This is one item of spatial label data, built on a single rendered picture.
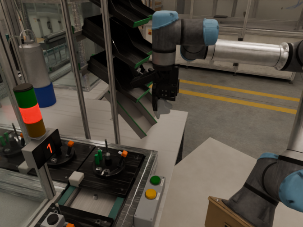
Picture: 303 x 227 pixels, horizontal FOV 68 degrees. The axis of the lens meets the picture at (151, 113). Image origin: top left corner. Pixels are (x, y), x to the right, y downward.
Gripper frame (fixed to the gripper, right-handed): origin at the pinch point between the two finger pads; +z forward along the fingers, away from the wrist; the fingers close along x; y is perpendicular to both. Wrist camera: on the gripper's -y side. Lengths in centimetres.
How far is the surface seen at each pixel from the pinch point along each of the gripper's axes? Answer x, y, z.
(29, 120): -26.3, -30.7, -8.8
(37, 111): -24.1, -29.3, -10.6
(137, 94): 20.8, -14.5, 3.3
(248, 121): 214, 76, 123
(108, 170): -9.9, -17.2, 22.8
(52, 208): -29.2, -30.2, 26.2
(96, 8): 109, -77, -23
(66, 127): 30, -66, 37
